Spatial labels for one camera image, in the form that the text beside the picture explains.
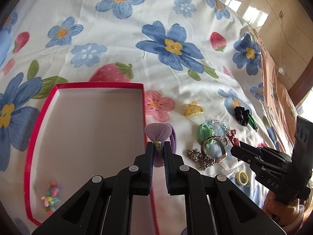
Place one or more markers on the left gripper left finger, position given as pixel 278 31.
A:
pixel 115 205

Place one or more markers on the floral white bedsheet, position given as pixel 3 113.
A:
pixel 180 50

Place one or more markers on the green sequin hair clip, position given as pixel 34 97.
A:
pixel 252 122

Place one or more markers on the pink peach blanket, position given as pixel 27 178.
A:
pixel 279 107

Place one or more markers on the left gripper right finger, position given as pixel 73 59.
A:
pixel 214 205

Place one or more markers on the black scrunchie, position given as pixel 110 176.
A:
pixel 242 115

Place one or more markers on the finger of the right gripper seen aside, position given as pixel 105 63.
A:
pixel 248 154

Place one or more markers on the pink candy hair clip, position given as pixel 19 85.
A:
pixel 231 135

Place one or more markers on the red shallow box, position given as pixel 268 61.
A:
pixel 84 129

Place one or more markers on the yellow hair claw clip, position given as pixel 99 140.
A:
pixel 194 111

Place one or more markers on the chain strap green watch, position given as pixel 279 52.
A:
pixel 213 151

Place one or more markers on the right hand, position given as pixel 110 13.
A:
pixel 290 216

